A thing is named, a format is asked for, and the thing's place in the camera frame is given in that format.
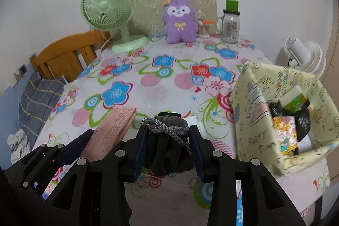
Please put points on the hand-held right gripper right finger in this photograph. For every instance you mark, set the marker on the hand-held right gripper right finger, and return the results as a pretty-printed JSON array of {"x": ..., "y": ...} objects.
[{"x": 195, "y": 154}]

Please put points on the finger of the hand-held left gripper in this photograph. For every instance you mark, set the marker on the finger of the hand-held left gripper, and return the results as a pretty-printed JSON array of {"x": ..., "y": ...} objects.
[{"x": 76, "y": 146}]

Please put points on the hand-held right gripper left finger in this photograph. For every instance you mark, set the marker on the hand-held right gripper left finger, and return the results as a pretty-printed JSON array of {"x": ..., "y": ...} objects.
[{"x": 139, "y": 154}]

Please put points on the pink packet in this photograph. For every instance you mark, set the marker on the pink packet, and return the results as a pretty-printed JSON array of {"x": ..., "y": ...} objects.
[{"x": 116, "y": 122}]

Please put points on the yellow printed storage box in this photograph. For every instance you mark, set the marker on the yellow printed storage box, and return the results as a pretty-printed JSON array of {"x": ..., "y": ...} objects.
[{"x": 251, "y": 122}]

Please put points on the colourful cartoon tissue packet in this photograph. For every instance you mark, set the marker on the colourful cartoon tissue packet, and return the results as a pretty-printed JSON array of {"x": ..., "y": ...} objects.
[{"x": 284, "y": 133}]

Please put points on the black plastic bag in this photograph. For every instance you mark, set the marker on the black plastic bag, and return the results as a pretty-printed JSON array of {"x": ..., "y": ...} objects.
[{"x": 302, "y": 120}]

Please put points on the green and white packet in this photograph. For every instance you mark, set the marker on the green and white packet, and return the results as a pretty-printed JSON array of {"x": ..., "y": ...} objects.
[{"x": 294, "y": 99}]

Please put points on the grey plaid bedding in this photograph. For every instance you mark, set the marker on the grey plaid bedding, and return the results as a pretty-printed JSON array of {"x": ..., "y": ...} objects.
[{"x": 37, "y": 104}]

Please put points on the white crumpled cloth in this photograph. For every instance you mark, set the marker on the white crumpled cloth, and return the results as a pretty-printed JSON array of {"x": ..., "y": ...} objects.
[{"x": 18, "y": 144}]

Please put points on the floral tablecloth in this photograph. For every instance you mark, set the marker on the floral tablecloth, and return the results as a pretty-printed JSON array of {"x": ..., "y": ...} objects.
[{"x": 159, "y": 83}]

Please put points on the wooden chair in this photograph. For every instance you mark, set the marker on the wooden chair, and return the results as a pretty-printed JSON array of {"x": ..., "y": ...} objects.
[{"x": 63, "y": 56}]

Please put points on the small pink round object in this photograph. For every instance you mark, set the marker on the small pink round object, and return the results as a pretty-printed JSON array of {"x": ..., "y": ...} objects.
[{"x": 215, "y": 35}]

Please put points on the small jar orange lid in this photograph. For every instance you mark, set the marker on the small jar orange lid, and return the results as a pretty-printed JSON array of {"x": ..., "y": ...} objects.
[{"x": 204, "y": 30}]

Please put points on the purple plush toy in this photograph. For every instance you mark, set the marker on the purple plush toy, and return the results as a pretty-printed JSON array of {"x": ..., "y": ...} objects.
[{"x": 180, "y": 30}]

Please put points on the glass mug jar green lid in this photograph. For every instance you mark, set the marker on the glass mug jar green lid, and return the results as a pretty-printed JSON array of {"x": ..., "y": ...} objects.
[{"x": 230, "y": 30}]

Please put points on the green desk fan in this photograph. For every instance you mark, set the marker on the green desk fan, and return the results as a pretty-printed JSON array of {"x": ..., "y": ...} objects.
[{"x": 104, "y": 6}]

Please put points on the white standing fan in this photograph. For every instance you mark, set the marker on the white standing fan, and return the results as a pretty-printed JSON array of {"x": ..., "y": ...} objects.
[{"x": 309, "y": 54}]

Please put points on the beige door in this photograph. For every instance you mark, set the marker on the beige door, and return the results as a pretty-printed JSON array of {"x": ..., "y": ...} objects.
[{"x": 335, "y": 38}]

